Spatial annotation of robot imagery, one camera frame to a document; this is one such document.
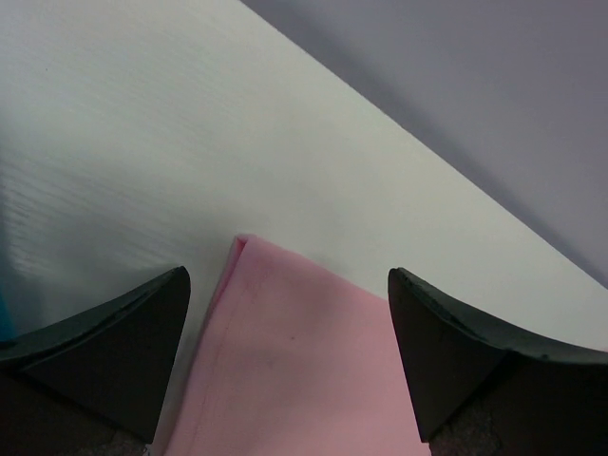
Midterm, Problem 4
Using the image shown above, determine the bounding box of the pink t shirt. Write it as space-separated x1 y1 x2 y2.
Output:
150 235 429 455

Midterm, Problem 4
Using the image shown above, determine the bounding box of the teal folded t shirt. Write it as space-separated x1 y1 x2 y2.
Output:
0 265 15 343

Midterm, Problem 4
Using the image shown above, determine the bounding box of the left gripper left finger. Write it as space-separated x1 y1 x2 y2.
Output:
1 267 191 442

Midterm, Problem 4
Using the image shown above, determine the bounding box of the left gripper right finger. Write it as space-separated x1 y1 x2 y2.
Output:
388 268 607 443

